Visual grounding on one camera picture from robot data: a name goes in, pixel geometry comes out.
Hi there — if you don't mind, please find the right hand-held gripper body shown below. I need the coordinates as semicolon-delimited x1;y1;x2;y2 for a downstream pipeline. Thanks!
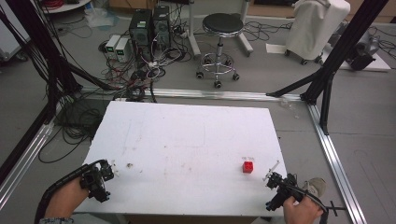
265;173;304;213

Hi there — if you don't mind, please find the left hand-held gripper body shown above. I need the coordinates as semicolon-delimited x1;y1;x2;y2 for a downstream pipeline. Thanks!
79;159;115;203

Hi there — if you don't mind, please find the person's right hand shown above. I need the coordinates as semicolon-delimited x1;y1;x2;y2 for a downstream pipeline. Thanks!
282;195;325;224

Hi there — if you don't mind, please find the person's left hand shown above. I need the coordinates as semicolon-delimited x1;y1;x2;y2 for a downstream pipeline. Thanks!
44;178;91;220

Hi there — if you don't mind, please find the person's beige shoe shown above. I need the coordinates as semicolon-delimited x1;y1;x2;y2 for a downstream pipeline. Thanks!
301;176;328;198

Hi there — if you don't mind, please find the person's denim sleeve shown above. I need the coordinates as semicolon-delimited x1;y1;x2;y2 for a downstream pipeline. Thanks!
38;217;76;224

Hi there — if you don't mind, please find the white power supply box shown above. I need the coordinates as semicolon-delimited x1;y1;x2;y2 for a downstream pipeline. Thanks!
114;37;131;63
105;34;121;60

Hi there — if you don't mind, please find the white desk leg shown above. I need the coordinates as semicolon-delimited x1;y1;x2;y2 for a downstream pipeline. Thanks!
186;0;203;60
238;0;255;58

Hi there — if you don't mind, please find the black computer tower green label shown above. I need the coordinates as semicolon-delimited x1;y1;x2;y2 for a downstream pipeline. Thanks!
128;8;154;62

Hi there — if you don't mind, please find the black and grey device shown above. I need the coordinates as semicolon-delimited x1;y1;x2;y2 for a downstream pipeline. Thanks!
345;32;382;72

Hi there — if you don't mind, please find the white covered cart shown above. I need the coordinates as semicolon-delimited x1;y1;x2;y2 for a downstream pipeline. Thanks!
284;0;351;66

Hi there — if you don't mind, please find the white floor board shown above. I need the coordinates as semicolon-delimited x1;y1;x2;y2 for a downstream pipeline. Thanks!
320;49;392;73

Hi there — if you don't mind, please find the clear plastic bag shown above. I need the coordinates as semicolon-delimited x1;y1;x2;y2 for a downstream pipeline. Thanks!
83;7;120;29

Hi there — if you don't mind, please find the black round stool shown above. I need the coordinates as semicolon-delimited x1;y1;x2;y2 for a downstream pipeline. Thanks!
195;12;246;90

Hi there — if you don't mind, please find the white round table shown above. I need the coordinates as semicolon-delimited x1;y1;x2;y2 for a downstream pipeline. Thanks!
40;0;92;15

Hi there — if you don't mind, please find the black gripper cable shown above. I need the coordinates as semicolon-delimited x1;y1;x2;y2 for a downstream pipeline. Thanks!
288;185;330;214

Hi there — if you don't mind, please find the aluminium floor rail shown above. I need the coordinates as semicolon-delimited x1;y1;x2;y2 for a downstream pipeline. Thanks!
0;122;56;210
81;86;304;103
306;103;369;224

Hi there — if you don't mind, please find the tangle of floor cables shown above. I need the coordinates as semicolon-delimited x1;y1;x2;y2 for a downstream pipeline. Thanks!
97;40;194;104

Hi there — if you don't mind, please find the black frame post with cables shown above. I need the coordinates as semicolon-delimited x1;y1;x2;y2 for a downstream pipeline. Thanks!
0;0;125;125

